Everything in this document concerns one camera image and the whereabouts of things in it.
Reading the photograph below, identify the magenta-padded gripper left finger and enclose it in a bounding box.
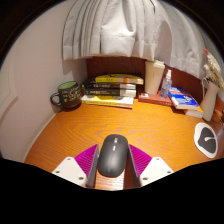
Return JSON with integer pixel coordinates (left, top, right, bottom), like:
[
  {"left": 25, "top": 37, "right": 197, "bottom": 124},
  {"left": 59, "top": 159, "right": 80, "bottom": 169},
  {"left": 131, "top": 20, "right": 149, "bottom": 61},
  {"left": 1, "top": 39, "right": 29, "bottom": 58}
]
[{"left": 52, "top": 143, "right": 100, "bottom": 189}]

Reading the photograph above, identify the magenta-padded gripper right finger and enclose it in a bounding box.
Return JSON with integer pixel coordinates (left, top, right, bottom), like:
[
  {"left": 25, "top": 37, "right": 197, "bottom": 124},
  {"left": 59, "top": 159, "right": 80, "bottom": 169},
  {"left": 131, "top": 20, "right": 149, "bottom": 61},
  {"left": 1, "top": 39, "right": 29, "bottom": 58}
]
[{"left": 127, "top": 143, "right": 175, "bottom": 189}]

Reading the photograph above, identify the black computer mouse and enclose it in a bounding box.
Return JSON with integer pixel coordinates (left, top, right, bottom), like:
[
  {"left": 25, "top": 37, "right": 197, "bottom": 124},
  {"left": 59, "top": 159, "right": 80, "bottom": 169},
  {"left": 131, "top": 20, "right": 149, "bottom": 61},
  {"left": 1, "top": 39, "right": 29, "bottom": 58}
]
[{"left": 97, "top": 133, "right": 130, "bottom": 178}]

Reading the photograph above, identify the white and grey mouse pad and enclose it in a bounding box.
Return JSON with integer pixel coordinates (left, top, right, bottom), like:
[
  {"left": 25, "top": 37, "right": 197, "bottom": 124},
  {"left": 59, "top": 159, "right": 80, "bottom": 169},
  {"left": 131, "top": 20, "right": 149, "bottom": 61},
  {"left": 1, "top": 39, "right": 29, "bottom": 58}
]
[{"left": 193, "top": 122, "right": 219, "bottom": 159}]

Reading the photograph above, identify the red book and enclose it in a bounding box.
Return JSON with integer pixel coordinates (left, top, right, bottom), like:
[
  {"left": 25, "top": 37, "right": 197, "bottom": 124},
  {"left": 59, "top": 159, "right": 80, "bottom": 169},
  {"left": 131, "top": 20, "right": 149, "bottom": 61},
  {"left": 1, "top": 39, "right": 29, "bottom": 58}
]
[{"left": 137, "top": 91, "right": 174, "bottom": 107}]

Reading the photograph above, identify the dark green mug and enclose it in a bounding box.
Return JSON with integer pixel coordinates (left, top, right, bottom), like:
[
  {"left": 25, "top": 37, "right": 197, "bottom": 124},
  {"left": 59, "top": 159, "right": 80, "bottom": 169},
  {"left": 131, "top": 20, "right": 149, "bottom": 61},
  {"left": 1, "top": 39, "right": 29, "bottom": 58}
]
[{"left": 49, "top": 80, "right": 83, "bottom": 110}]

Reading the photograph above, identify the orange book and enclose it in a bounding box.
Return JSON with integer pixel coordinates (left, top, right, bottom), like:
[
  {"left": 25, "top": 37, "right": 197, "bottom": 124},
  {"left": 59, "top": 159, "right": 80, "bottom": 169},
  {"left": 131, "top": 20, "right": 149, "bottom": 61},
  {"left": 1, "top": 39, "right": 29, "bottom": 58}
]
[{"left": 194, "top": 104, "right": 205, "bottom": 114}]

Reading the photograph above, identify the blue book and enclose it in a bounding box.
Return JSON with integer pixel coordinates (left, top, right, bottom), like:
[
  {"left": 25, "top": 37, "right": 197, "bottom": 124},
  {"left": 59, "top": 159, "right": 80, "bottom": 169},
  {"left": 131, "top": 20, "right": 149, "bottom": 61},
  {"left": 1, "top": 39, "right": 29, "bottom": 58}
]
[{"left": 167, "top": 86, "right": 200, "bottom": 111}]

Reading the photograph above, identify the yellow and white book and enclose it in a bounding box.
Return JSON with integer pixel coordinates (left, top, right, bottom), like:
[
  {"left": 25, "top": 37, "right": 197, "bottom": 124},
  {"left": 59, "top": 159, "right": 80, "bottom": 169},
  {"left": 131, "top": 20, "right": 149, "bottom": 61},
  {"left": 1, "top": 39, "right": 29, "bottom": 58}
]
[{"left": 80, "top": 94, "right": 135, "bottom": 110}]

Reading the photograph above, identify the clear sanitizer bottle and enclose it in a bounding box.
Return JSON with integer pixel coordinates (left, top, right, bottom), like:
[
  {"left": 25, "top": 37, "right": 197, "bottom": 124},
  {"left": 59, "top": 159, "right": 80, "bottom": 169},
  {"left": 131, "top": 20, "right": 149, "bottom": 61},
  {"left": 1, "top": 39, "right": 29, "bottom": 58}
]
[{"left": 159, "top": 69, "right": 173, "bottom": 100}]

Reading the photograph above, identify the white ceramic vase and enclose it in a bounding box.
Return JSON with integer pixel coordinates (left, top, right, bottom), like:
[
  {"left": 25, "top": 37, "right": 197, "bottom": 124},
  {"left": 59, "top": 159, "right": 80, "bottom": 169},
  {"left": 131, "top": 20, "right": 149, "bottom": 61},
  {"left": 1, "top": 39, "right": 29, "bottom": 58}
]
[{"left": 200, "top": 77, "right": 222, "bottom": 122}]

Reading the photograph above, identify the thick black book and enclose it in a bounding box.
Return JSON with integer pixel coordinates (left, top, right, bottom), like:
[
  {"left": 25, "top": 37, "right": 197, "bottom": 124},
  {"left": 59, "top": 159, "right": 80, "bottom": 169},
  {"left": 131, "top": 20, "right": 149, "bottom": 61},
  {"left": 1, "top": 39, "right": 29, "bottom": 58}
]
[{"left": 83, "top": 87, "right": 138, "bottom": 99}]

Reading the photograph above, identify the beige tumbler with lid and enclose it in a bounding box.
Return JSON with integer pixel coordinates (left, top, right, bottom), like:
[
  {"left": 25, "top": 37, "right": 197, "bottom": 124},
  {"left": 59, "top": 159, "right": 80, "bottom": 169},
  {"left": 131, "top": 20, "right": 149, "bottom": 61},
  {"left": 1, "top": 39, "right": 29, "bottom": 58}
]
[{"left": 144, "top": 59, "right": 166, "bottom": 96}]

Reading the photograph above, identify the thin black book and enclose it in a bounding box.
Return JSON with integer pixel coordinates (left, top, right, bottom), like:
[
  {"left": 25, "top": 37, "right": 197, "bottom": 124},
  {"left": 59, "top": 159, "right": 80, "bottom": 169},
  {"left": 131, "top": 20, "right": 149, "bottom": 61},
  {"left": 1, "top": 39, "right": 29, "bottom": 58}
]
[{"left": 83, "top": 82, "right": 138, "bottom": 91}]

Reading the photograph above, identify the white curtain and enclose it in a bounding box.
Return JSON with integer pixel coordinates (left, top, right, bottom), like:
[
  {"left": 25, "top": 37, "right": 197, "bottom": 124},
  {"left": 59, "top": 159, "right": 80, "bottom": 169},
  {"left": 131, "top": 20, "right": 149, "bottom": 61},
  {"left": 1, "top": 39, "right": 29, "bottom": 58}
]
[{"left": 62, "top": 0, "right": 224, "bottom": 81}]

